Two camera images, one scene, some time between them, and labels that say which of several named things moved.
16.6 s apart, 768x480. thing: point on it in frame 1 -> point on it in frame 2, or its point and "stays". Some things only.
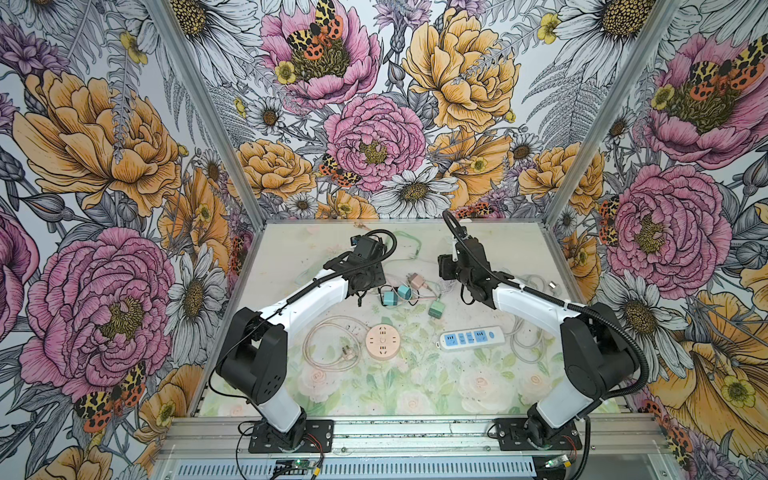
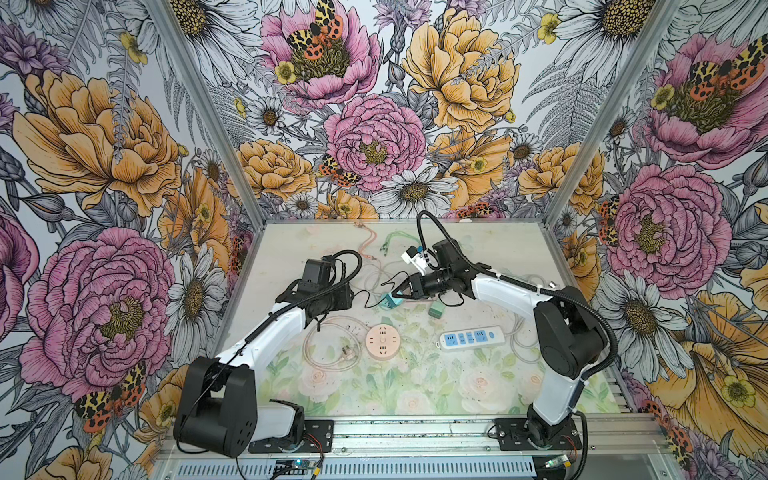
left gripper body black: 376,277 -> 335,299
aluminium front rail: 607,435 stays
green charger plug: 437,308 stays
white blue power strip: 471,338 stays
